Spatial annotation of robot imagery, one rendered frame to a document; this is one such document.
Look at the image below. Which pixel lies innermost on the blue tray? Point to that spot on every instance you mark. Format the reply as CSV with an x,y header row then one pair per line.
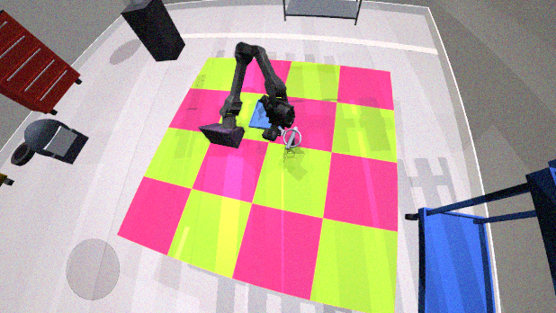
x,y
258,119

